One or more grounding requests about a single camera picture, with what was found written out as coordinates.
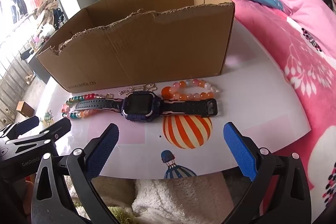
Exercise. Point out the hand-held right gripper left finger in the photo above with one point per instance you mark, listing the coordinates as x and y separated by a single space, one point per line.
102 150

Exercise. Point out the black purple smartwatch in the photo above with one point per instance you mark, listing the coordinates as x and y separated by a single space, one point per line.
139 106

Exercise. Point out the metal clothes rack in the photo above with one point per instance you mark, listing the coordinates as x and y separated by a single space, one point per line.
44 11

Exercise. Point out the grey cabinet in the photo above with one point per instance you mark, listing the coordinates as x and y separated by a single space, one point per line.
39 69

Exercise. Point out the pink printed blanket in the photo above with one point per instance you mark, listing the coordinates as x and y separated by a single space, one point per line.
288 37

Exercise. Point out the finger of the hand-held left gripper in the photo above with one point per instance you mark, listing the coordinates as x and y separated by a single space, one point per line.
27 122
56 128

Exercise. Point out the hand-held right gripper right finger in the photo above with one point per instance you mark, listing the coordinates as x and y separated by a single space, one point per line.
240 150

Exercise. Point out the green fluffy cloth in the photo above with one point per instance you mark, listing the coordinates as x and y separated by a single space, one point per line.
116 216

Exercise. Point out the torn brown cardboard box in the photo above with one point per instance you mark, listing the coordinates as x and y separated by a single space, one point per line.
144 50

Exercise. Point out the small brown box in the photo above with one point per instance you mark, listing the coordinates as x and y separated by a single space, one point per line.
25 108

